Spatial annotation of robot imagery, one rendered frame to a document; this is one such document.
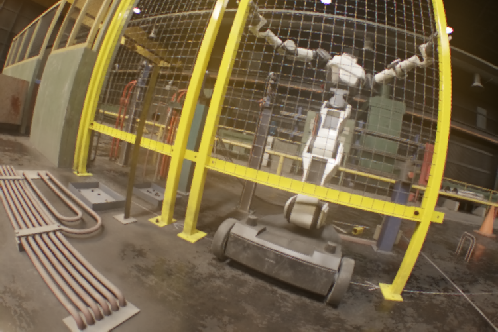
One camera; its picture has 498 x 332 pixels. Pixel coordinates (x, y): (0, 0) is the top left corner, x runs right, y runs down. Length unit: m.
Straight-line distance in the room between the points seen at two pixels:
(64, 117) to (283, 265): 1.85
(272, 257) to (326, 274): 0.22
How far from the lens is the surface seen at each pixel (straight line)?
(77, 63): 2.07
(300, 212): 1.06
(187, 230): 1.23
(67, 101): 2.03
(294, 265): 0.89
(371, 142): 9.58
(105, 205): 1.36
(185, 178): 1.97
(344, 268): 0.89
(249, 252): 0.93
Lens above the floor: 0.55
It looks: level
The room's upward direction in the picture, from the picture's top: 13 degrees clockwise
